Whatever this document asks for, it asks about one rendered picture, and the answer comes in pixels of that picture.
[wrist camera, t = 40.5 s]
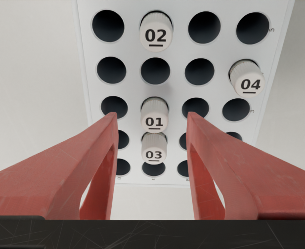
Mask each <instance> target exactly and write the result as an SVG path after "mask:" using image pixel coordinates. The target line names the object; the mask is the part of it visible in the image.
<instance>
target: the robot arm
mask: <svg viewBox="0 0 305 249"><path fill-rule="evenodd" d="M118 142H119V134H118V122H117V113H116V112H110V113H108V114H107V115H105V116H104V117H102V118H101V119H99V120H98V121H97V122H95V123H94V124H92V125H91V126H89V127H88V128H87V129H85V130H84V131H82V132H81V133H79V134H77V135H75V136H73V137H71V138H69V139H67V140H65V141H62V142H60V143H58V144H56V145H54V146H52V147H50V148H48V149H45V150H43V151H41V152H39V153H37V154H35V155H33V156H31V157H29V158H26V159H24V160H22V161H20V162H18V163H16V164H14V165H12V166H9V167H7V168H5V169H3V170H1V171H0V249H305V170H303V169H301V168H299V167H297V166H294V165H292V164H290V163H288V162H286V161H284V160H282V159H280V158H277V157H275V156H273V155H271V154H269V153H267V152H265V151H262V150H260V149H258V148H256V147H254V146H252V145H250V144H248V143H245V142H243V141H241V140H239V139H237V138H235V137H233V136H231V135H229V134H227V133H225V132H223V131H222V130H220V129H219V128H217V127H216V126H214V125H213V124H211V123H210V122H209V121H207V120H206V119H204V118H203V117H201V116H200V115H198V114H197V113H195V112H188V116H187V128H186V148H187V162H188V174H189V182H190V190H191V197H192V204H193V212H194V220H110V216H111V209H112V201H113V194H114V186H115V179H116V170H117V156H118ZM90 181H91V183H90ZM214 182H215V183H216V185H217V187H218V188H219V190H220V192H221V193H222V195H223V199H224V204H225V207H224V206H223V204H222V202H221V200H220V198H219V195H218V193H217V190H216V187H215V184H214ZM89 183H90V186H89V189H88V192H87V195H86V197H85V199H84V201H83V203H82V205H81V207H80V203H81V198H82V195H83V193H84V191H85V190H86V188H87V186H88V185H89Z"/></svg>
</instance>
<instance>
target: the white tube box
mask: <svg viewBox="0 0 305 249"><path fill-rule="evenodd" d="M294 3H295V0H71V6H72V13H73V20H74V27H75V34H76V41H77V49H78V56H79V63H80V70H81V77H82V84H83V91H84V98H85V105H86V113H87V122H88V126H91V125H92V124H94V123H95V122H97V121H98V120H99V119H101V118H102V117H104V116H105V115H107V114H108V113H110V112H116V113H117V122H118V134H119V142H118V156H117V170H116V179H115V186H129V187H175V188H190V182H189V174H188V162H187V148H186V128H187V116H188V112H195V113H197V114H198V115H200V116H201V117H203V118H204V119H206V120H207V121H209V122H210V123H211V124H213V125H214V126H216V127H217V128H219V129H220V130H222V131H223V132H225V133H227V134H229V135H231V136H233V137H235V138H237V139H239V140H241V141H243V142H245V143H248V144H250V145H252V146H254V147H255V146H256V143H257V139H258V135H259V131H260V128H261V124H262V120H263V116H264V113H265V109H266V105H267V102H268V98H269V94H270V91H271V87H272V83H273V80H274V76H275V72H276V68H277V65H278V61H279V57H280V54H281V50H282V46H283V43H284V39H285V36H286V32H287V28H288V25H289V21H290V17H291V14H292V10H293V6H294ZM154 10H158V11H162V12H164V13H165V14H167V15H168V16H169V17H170V22H171V25H172V29H173V40H172V43H171V45H169V47H167V49H165V50H164V51H162V52H156V53H155V52H150V51H149V50H147V49H145V48H144V47H143V45H142V44H141V42H140V39H139V38H140V37H139V31H140V26H141V23H142V21H143V17H144V16H145V15H146V14H147V13H148V12H150V11H154ZM242 59H250V60H252V61H253V63H255V64H256V65H257V66H258V67H259V69H260V71H261V72H262V74H263V75H264V77H265V87H264V89H263V91H262V92H261V93H260V94H259V95H258V96H255V97H253V98H244V97H241V96H239V95H238V94H237V93H236V92H235V90H234V88H233V85H232V83H231V80H230V74H229V70H230V68H231V66H232V65H233V64H234V63H235V62H237V61H239V60H242ZM149 97H160V98H162V99H164V100H165V101H166V103H167V108H168V116H169V122H168V126H167V128H166V129H165V130H163V131H162V133H163V134H164V135H165V138H166V142H167V157H166V159H165V160H164V161H163V162H162V163H160V164H156V165H152V164H148V163H146V162H145V161H144V160H143V158H142V156H141V146H142V140H143V137H144V134H145V133H146V132H147V131H146V130H145V129H144V128H143V127H142V125H141V122H140V119H141V109H142V106H143V101H144V100H146V99H147V98H149Z"/></svg>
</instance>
